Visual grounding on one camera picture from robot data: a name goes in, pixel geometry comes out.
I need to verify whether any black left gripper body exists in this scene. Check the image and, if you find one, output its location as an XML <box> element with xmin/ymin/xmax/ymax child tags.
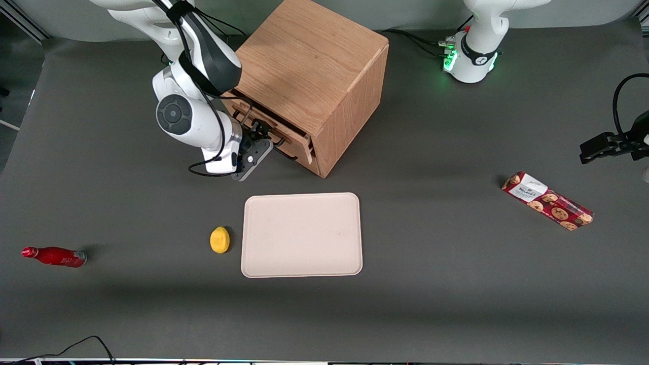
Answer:
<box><xmin>615</xmin><ymin>111</ymin><xmax>649</xmax><ymax>162</ymax></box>

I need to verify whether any black drawer handle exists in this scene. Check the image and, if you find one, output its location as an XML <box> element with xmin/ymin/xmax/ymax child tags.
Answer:
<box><xmin>273</xmin><ymin>138</ymin><xmax>301</xmax><ymax>161</ymax></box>
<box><xmin>234</xmin><ymin>106</ymin><xmax>285</xmax><ymax>147</ymax></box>

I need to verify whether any wooden drawer cabinet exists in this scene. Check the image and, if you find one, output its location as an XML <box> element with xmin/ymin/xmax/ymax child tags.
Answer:
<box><xmin>222</xmin><ymin>0</ymin><xmax>390</xmax><ymax>178</ymax></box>

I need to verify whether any red tartan cookie box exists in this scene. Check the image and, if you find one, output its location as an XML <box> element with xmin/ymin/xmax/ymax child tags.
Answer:
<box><xmin>501</xmin><ymin>171</ymin><xmax>594</xmax><ymax>232</ymax></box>

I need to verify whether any yellow lemon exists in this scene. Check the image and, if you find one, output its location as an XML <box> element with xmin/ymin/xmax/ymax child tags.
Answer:
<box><xmin>210</xmin><ymin>226</ymin><xmax>231</xmax><ymax>254</ymax></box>

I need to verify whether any beige plastic tray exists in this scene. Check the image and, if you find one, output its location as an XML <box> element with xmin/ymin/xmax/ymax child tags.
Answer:
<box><xmin>241</xmin><ymin>192</ymin><xmax>364</xmax><ymax>279</ymax></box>

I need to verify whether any red bottle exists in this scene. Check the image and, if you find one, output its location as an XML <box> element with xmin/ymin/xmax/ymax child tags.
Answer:
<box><xmin>21</xmin><ymin>246</ymin><xmax>88</xmax><ymax>268</ymax></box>

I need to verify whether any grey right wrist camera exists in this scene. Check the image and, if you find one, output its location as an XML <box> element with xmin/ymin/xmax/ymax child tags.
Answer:
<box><xmin>232</xmin><ymin>139</ymin><xmax>274</xmax><ymax>182</ymax></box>

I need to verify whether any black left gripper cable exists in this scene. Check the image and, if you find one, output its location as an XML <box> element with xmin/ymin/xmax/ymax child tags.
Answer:
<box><xmin>611</xmin><ymin>73</ymin><xmax>649</xmax><ymax>138</ymax></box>

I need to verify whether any black arm base cable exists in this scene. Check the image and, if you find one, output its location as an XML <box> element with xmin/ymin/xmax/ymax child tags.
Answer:
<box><xmin>380</xmin><ymin>28</ymin><xmax>454</xmax><ymax>57</ymax></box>

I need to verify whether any aluminium frame profile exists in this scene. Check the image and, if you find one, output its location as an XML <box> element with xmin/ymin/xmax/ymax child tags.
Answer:
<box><xmin>0</xmin><ymin>0</ymin><xmax>51</xmax><ymax>44</ymax></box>

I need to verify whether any black table edge cable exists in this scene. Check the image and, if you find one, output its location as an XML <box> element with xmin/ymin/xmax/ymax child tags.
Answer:
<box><xmin>14</xmin><ymin>335</ymin><xmax>117</xmax><ymax>365</ymax></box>

